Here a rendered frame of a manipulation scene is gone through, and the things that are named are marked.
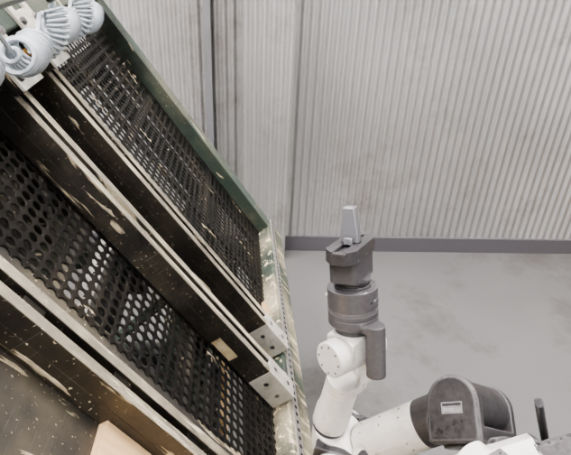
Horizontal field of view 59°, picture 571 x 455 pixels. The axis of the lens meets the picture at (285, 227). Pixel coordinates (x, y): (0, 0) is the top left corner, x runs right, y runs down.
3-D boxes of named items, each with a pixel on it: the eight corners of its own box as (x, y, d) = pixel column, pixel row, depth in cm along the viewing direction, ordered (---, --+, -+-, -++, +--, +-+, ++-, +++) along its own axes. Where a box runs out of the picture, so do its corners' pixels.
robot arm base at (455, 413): (450, 403, 103) (500, 378, 98) (478, 469, 95) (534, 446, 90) (409, 392, 93) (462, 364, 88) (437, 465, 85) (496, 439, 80)
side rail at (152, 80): (247, 238, 227) (268, 226, 225) (69, 14, 176) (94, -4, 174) (247, 229, 234) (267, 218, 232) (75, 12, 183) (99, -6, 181)
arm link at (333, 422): (327, 363, 101) (309, 425, 111) (317, 403, 93) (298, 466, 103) (380, 380, 100) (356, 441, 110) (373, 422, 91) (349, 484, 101)
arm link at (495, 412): (436, 403, 103) (497, 380, 96) (451, 450, 97) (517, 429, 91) (404, 395, 96) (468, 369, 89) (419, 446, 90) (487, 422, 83)
